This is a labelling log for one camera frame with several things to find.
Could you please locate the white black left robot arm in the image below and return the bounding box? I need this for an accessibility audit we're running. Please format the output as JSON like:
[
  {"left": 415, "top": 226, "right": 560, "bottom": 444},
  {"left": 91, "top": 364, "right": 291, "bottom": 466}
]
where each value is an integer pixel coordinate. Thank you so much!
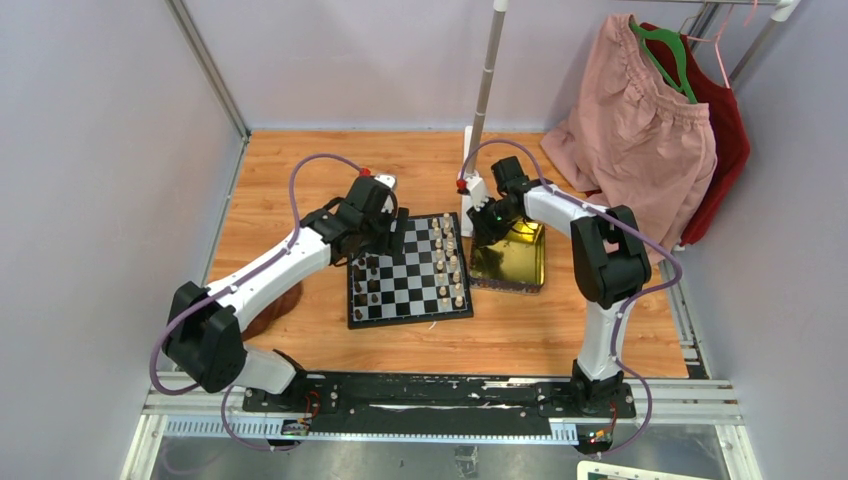
[{"left": 160, "top": 174, "right": 408, "bottom": 413}]

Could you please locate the pink clothes hanger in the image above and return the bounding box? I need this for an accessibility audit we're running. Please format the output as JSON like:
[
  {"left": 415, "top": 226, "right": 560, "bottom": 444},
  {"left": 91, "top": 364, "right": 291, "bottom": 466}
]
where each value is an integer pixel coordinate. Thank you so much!
[{"left": 687, "top": 0, "right": 760, "bottom": 89}]

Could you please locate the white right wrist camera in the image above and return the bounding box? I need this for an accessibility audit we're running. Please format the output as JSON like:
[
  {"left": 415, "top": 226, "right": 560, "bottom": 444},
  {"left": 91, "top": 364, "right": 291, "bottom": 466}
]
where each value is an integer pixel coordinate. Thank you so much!
[{"left": 456, "top": 171, "right": 490, "bottom": 213}]

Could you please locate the white clothes rack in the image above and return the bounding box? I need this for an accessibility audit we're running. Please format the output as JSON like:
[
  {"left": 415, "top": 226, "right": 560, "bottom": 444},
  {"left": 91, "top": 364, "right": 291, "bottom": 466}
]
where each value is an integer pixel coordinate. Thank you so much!
[{"left": 458, "top": 0, "right": 803, "bottom": 238}]

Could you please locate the black white chess board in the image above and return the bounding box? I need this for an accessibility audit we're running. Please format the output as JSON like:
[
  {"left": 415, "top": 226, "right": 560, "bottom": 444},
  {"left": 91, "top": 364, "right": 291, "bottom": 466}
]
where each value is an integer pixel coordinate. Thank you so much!
[{"left": 347, "top": 212, "right": 474, "bottom": 330}]

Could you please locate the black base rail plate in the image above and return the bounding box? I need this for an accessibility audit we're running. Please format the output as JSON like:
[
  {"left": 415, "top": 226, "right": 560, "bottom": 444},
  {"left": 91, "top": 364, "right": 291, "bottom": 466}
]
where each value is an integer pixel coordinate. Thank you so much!
[{"left": 242, "top": 372, "right": 636, "bottom": 436}]

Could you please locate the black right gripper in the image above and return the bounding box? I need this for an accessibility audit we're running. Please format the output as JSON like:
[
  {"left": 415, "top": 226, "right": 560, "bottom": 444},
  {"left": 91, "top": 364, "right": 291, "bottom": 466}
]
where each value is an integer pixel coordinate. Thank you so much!
[{"left": 468, "top": 196, "right": 522, "bottom": 248}]

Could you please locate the pink garment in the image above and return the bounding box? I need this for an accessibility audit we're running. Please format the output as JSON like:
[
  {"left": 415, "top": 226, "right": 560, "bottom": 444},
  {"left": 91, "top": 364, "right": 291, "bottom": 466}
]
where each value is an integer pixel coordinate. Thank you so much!
[{"left": 540, "top": 14, "right": 717, "bottom": 250}]

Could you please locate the brown cloth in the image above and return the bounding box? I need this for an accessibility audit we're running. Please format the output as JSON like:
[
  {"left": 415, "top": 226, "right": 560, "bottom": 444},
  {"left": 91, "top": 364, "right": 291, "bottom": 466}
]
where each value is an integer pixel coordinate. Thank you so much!
[{"left": 241, "top": 282, "right": 303, "bottom": 341}]

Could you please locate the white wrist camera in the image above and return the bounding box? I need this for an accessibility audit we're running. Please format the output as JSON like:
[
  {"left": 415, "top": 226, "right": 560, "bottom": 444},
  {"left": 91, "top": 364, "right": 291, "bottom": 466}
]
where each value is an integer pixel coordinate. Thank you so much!
[
  {"left": 456, "top": 171, "right": 490, "bottom": 213},
  {"left": 359, "top": 168, "right": 398, "bottom": 214}
]

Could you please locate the green clothes hanger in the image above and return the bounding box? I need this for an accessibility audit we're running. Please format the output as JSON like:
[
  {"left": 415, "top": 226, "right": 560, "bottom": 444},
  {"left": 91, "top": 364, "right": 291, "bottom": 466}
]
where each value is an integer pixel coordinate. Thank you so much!
[{"left": 629, "top": 21, "right": 699, "bottom": 106}]

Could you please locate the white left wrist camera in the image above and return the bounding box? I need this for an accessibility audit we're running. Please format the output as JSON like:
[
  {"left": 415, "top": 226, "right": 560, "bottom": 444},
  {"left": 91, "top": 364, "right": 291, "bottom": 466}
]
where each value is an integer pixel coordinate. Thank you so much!
[{"left": 359, "top": 168, "right": 398, "bottom": 214}]

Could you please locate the red garment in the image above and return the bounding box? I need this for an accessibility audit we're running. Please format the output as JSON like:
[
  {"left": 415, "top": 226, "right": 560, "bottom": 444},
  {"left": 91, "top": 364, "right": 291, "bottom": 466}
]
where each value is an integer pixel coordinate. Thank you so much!
[{"left": 631, "top": 30, "right": 750, "bottom": 247}]

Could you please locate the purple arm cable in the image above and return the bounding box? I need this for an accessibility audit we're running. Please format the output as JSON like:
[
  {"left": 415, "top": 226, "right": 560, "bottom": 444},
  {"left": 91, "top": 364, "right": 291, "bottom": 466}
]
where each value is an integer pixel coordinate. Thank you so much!
[
  {"left": 148, "top": 153, "right": 372, "bottom": 454},
  {"left": 457, "top": 139, "right": 684, "bottom": 458}
]

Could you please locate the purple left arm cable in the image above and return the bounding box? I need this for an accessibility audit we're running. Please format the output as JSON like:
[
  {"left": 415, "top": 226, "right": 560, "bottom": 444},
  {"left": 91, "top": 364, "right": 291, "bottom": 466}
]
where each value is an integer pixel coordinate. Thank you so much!
[{"left": 148, "top": 153, "right": 372, "bottom": 454}]

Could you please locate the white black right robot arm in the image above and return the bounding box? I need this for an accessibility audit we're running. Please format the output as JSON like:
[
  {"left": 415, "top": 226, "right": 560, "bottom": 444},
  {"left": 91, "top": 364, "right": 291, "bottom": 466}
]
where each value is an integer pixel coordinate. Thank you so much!
[{"left": 456, "top": 157, "right": 651, "bottom": 418}]

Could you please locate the white tablet corner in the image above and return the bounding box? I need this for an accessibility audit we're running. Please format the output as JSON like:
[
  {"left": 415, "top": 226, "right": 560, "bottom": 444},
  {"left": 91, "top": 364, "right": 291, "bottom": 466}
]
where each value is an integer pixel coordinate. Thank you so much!
[{"left": 576, "top": 460, "right": 706, "bottom": 480}]

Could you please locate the gold tin box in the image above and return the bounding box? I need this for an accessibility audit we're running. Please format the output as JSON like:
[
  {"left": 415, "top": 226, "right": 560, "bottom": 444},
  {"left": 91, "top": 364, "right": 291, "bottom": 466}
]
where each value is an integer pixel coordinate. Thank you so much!
[{"left": 469, "top": 221, "right": 546, "bottom": 295}]

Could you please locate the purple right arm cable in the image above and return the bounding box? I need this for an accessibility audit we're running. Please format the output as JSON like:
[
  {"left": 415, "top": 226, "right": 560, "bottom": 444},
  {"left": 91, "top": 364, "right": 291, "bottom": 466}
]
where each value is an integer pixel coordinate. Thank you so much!
[{"left": 457, "top": 139, "right": 684, "bottom": 458}]

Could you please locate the aluminium frame post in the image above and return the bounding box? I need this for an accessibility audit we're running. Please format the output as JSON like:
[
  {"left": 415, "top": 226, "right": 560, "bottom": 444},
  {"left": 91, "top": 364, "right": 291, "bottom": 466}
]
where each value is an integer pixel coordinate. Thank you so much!
[{"left": 165, "top": 0, "right": 251, "bottom": 144}]

